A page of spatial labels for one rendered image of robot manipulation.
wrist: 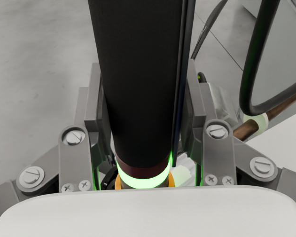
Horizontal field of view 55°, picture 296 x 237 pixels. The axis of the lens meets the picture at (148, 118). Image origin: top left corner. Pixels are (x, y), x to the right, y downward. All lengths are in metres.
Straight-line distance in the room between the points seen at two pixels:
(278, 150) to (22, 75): 2.38
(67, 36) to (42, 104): 0.93
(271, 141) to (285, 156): 0.05
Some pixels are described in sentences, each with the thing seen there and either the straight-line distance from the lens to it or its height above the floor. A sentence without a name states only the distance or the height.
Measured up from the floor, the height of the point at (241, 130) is 1.42.
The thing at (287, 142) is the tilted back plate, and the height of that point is 1.18.
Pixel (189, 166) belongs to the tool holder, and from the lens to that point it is 0.25.
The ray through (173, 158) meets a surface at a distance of 0.17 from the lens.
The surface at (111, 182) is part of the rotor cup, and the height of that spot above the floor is 1.22.
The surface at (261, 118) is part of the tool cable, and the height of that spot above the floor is 1.43.
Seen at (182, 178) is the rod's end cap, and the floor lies 1.43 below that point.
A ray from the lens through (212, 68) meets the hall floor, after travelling 2.60.
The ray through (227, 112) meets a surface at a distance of 0.68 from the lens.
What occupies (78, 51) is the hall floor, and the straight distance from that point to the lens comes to 2.85.
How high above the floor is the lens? 1.64
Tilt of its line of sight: 50 degrees down
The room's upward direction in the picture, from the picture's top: 1 degrees counter-clockwise
